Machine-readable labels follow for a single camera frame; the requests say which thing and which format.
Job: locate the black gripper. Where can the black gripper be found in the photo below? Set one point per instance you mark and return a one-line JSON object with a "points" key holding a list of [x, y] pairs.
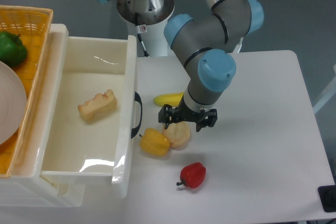
{"points": [[168, 115]]}

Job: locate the white drawer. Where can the white drawer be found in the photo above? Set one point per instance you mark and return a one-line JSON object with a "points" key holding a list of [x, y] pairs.
{"points": [[90, 139]]}

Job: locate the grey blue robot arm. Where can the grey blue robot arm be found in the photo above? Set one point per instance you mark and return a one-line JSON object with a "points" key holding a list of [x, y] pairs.
{"points": [[201, 47]]}

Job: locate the white drawer cabinet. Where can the white drawer cabinet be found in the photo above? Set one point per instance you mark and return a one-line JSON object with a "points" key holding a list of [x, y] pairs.
{"points": [[26, 186]]}

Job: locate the round bread bun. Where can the round bread bun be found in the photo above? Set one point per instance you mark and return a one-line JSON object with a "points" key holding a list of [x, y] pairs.
{"points": [[178, 134]]}

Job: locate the yellow banana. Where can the yellow banana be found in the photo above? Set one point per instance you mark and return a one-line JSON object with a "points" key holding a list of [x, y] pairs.
{"points": [[172, 99]]}

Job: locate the yellow bell pepper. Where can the yellow bell pepper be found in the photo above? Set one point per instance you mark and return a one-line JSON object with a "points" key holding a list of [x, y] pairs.
{"points": [[154, 142]]}

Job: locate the red bell pepper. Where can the red bell pepper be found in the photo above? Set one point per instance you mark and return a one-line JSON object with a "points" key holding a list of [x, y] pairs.
{"points": [[192, 175]]}

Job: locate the toast bread slice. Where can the toast bread slice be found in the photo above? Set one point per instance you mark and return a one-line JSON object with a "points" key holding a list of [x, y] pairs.
{"points": [[99, 104]]}

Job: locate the black device at edge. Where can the black device at edge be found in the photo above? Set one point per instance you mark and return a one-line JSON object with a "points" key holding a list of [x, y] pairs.
{"points": [[327, 196]]}

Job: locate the beige round plate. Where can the beige round plate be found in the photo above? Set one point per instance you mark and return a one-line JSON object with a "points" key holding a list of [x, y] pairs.
{"points": [[13, 102]]}

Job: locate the yellow woven basket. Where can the yellow woven basket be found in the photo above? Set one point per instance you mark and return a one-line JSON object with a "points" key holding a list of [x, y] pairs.
{"points": [[33, 24]]}

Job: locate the green bell pepper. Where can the green bell pepper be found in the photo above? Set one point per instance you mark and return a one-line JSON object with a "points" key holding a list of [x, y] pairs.
{"points": [[13, 51]]}

